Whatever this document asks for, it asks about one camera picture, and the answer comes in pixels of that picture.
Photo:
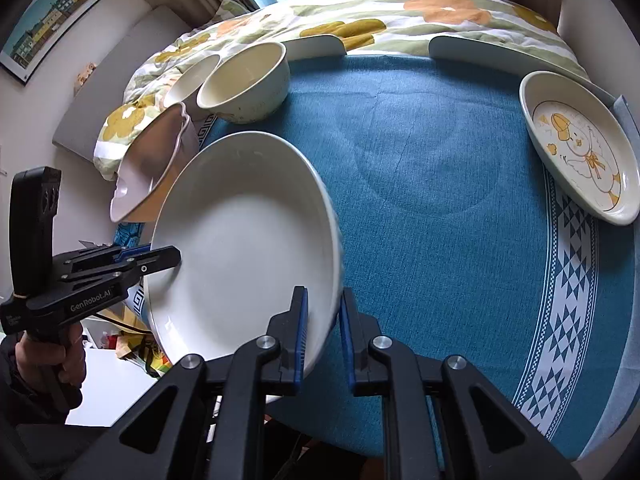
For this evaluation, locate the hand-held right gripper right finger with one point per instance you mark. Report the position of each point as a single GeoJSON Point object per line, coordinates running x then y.
{"type": "Point", "coordinates": [346, 345]}

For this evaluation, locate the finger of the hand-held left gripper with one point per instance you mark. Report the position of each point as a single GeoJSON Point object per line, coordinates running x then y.
{"type": "Point", "coordinates": [160, 259]}
{"type": "Point", "coordinates": [100, 256]}

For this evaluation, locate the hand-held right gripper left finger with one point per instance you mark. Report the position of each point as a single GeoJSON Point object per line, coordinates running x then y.
{"type": "Point", "coordinates": [300, 332]}

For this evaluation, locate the large white plate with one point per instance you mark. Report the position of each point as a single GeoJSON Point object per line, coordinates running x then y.
{"type": "Point", "coordinates": [240, 240]}

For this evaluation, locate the brown plate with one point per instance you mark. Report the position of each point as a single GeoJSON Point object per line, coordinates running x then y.
{"type": "Point", "coordinates": [145, 170]}

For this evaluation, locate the cream ceramic bowl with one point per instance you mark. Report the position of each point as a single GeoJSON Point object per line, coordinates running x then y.
{"type": "Point", "coordinates": [192, 80]}
{"type": "Point", "coordinates": [245, 75]}

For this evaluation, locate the cream duck-print plate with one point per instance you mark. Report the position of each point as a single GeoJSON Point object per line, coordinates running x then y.
{"type": "Point", "coordinates": [575, 145]}

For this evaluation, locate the person's left hand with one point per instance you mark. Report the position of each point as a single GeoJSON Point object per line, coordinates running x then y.
{"type": "Point", "coordinates": [72, 355]}

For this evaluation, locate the colourful patterned cloth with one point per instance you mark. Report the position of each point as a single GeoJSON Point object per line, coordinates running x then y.
{"type": "Point", "coordinates": [131, 240]}

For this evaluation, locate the yellow printed bag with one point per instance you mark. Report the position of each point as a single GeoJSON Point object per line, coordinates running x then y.
{"type": "Point", "coordinates": [145, 355]}

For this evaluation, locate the small beige figurine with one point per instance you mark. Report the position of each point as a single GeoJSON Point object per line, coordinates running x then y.
{"type": "Point", "coordinates": [87, 74]}

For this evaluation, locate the blue patterned tablecloth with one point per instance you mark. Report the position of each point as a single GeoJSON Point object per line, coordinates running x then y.
{"type": "Point", "coordinates": [425, 185]}

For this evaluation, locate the grey padded panel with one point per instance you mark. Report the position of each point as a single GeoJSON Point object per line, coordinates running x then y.
{"type": "Point", "coordinates": [110, 75]}

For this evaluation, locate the framed town picture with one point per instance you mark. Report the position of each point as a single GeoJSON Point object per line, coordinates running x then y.
{"type": "Point", "coordinates": [45, 20]}

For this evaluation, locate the white plate rim left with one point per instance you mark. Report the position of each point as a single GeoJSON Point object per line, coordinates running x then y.
{"type": "Point", "coordinates": [317, 46]}

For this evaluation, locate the white plate rim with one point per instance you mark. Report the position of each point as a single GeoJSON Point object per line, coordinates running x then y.
{"type": "Point", "coordinates": [317, 46]}
{"type": "Point", "coordinates": [500, 55]}

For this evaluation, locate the white plate rim top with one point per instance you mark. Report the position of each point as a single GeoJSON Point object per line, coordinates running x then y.
{"type": "Point", "coordinates": [500, 55]}

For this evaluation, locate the floral blanket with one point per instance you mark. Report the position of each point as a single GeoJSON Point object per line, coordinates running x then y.
{"type": "Point", "coordinates": [400, 15]}

